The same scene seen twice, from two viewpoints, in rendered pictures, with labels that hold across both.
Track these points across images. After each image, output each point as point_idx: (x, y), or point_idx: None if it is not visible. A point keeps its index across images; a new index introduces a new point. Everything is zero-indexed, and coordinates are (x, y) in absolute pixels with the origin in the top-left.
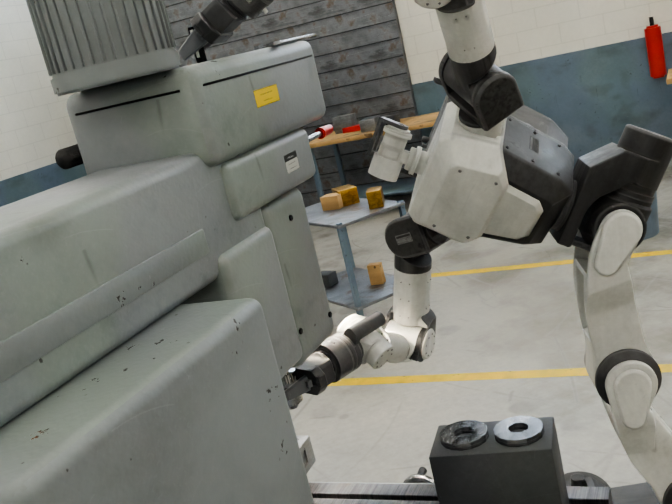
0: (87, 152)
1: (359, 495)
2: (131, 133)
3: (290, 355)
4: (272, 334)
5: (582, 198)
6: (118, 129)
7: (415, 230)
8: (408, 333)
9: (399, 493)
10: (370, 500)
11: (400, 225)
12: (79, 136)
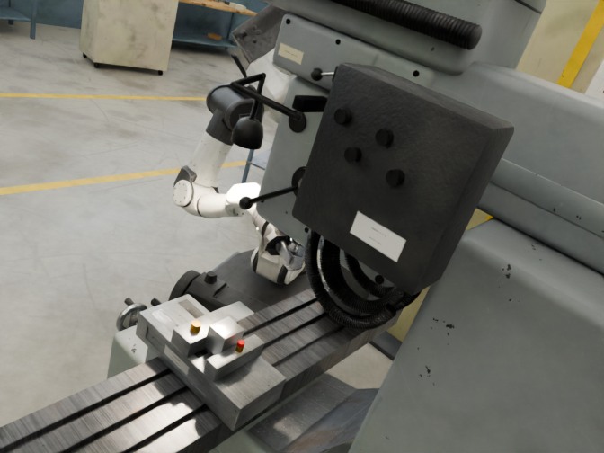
0: (482, 38)
1: (261, 324)
2: (508, 34)
3: None
4: None
5: None
6: (506, 25)
7: (259, 112)
8: (209, 192)
9: (281, 312)
10: (275, 324)
11: (248, 106)
12: (489, 17)
